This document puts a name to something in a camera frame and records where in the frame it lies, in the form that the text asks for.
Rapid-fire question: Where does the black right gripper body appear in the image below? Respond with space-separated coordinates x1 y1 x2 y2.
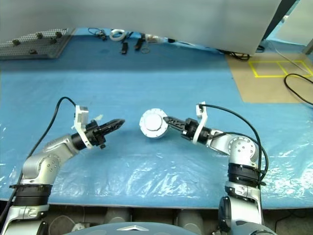
180 117 199 141

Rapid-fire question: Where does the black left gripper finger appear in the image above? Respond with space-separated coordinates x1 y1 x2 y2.
101 121 126 137
98 118 126 131

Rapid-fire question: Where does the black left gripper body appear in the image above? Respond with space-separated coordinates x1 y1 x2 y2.
84 119 107 150

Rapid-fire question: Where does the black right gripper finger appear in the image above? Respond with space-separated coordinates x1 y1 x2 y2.
166 120 186 133
163 116 187 126

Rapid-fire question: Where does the white round cap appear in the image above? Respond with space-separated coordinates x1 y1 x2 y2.
139 108 169 134

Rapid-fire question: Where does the silver motor stator housing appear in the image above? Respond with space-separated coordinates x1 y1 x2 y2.
143 122 169 140

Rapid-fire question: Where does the blue table cloth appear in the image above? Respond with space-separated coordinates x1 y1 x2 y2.
0 27 313 210

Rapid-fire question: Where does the grey rounded cylinder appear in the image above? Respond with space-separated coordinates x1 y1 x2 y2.
104 207 133 225
176 209 205 230

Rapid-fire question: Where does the brown cardboard sheet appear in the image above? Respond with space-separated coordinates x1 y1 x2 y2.
224 52 313 104

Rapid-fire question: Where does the white connector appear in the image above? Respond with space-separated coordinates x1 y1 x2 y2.
145 33 162 44

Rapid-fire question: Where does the white tape roll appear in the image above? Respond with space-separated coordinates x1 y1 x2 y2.
109 28 126 42

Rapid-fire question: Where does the grey robot torso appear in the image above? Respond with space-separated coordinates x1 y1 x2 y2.
62 222 278 235

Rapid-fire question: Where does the grey perforated pegboard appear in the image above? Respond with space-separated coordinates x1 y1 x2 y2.
0 27 75 61

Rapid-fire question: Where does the large white board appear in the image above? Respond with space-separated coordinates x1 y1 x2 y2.
0 0 286 53

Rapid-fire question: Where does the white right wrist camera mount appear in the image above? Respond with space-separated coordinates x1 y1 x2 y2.
192 101 209 145

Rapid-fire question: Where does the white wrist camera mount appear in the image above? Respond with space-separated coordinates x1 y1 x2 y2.
192 101 209 145
70 104 95 149

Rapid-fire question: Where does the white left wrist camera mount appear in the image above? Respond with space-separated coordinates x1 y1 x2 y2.
70 104 95 149

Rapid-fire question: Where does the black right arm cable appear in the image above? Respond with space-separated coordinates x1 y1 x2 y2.
198 104 269 187

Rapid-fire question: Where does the tangled black cable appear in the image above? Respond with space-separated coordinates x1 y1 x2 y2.
216 48 250 61

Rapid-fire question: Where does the thin black cable loop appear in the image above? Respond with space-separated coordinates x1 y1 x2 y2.
87 27 108 42

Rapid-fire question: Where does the thick black cable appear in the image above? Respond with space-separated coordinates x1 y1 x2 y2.
284 73 313 106

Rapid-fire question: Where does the thin white cable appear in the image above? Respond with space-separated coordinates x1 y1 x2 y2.
270 40 313 74

